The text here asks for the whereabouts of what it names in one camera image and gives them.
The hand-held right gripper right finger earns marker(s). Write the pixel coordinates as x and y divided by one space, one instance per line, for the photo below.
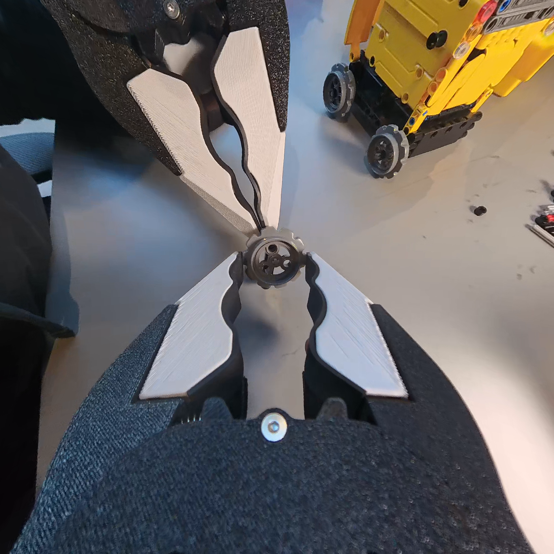
355 346

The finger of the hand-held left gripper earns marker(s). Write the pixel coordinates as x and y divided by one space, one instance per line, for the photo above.
255 104
177 130

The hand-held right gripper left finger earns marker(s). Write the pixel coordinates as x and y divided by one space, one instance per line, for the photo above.
195 346

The small grey toy wheel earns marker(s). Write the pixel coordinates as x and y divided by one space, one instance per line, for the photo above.
274 257

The person's left forearm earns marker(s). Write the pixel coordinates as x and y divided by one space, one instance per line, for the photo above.
35 61

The grey desk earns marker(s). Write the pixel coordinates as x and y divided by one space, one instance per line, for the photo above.
433 286

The grey-blue office chair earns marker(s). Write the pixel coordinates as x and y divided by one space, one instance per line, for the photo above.
26 151

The yellow toy brick vehicle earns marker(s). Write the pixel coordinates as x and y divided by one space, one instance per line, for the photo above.
433 69

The pile of small brick pieces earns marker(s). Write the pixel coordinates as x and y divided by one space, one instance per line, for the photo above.
545 221

